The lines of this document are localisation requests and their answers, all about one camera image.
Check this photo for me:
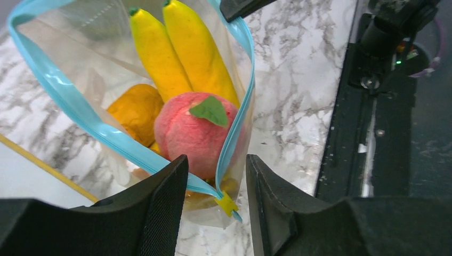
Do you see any clear zip top bag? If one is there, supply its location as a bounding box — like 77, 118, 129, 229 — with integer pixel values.
8, 1, 255, 228

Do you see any yellow orange mango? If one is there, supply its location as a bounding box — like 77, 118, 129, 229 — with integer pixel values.
107, 84, 164, 147

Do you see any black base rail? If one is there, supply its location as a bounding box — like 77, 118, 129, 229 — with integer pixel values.
315, 1, 451, 202

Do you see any pink peach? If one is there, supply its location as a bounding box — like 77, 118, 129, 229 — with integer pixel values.
154, 92, 238, 179

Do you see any small whiteboard yellow frame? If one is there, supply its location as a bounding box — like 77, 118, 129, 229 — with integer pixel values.
1, 135, 98, 208

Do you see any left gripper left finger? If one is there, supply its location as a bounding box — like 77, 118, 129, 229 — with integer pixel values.
1, 155, 189, 255

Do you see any yellow banana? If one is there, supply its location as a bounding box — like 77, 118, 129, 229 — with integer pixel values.
128, 7, 193, 102
162, 1, 240, 108

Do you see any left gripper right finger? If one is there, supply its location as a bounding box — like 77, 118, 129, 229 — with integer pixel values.
246, 154, 451, 255

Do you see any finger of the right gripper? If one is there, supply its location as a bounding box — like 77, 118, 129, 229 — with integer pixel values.
220, 0, 276, 22

